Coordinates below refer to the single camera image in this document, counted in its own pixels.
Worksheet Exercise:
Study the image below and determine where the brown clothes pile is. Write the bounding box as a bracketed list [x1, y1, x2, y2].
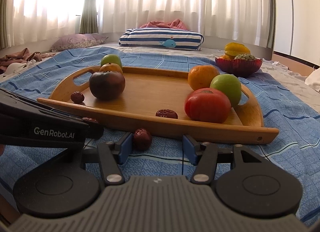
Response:
[0, 48, 55, 74]

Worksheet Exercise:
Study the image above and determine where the red fruit bowl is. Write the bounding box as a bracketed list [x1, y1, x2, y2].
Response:
[215, 58, 263, 77]

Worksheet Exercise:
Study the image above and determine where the striped whale pillow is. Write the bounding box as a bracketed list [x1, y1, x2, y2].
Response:
[118, 27, 204, 51]

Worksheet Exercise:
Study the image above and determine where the large green apple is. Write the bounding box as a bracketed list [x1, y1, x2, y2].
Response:
[100, 54, 123, 69]

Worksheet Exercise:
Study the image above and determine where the yellow starfruit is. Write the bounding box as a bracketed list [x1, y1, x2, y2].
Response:
[225, 42, 251, 57]

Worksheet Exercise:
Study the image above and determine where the white cloth bundle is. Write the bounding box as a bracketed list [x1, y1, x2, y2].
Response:
[305, 68, 320, 92]

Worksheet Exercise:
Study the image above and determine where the grey green drape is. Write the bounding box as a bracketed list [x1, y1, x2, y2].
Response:
[267, 0, 276, 50]
[79, 0, 98, 34]

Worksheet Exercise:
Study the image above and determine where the blue plaid cloth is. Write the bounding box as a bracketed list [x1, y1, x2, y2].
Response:
[0, 46, 320, 222]

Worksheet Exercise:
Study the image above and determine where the dark purple tomato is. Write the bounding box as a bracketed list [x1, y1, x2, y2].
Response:
[89, 71, 125, 101]

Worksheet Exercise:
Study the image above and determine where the green custard apple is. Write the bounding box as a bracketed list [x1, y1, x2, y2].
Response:
[235, 53, 256, 61]

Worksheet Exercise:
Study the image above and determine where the purple floral pillow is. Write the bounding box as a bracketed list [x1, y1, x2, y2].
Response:
[50, 33, 108, 52]

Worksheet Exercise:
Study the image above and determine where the red tomato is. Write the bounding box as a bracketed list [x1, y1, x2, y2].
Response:
[184, 88, 231, 124]

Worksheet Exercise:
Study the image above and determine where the right grey green drape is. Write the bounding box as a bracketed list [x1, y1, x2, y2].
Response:
[267, 0, 276, 50]

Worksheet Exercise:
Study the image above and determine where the dull brownish orange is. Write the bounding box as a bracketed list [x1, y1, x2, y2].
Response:
[99, 63, 123, 74]

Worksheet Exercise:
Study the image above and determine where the orange in bowl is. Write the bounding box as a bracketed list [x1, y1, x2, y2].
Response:
[220, 55, 234, 60]

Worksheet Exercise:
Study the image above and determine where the bright orange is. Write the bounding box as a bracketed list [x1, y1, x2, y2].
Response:
[188, 65, 220, 91]

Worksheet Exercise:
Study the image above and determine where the white sheer curtain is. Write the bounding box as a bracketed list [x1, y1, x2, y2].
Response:
[1, 0, 270, 48]

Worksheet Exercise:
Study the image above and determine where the small green apple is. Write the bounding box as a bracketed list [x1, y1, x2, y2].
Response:
[210, 74, 242, 107]

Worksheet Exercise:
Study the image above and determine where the pink crumpled blanket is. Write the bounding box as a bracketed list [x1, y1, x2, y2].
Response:
[140, 19, 188, 30]

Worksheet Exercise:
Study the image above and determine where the wooden serving tray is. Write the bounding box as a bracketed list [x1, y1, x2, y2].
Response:
[37, 66, 279, 145]

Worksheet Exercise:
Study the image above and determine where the white bedsheet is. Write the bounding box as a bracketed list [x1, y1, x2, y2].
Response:
[0, 41, 320, 113]

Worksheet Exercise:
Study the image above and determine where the dried red date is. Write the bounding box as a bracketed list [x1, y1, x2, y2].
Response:
[71, 91, 85, 104]
[133, 128, 152, 151]
[82, 117, 98, 123]
[156, 109, 178, 119]

